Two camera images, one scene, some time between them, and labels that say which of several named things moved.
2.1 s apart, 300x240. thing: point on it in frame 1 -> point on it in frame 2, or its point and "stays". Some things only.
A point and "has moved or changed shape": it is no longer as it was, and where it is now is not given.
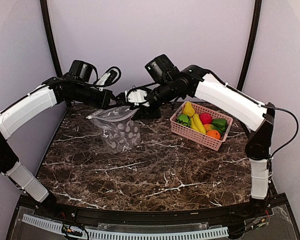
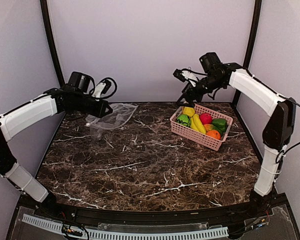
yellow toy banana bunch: [196, 124] stays
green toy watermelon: [184, 119] stays
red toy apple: [206, 118] stays
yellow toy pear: [188, 109] stays
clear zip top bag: [119, 132] has moved or changed shape
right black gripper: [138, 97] -> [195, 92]
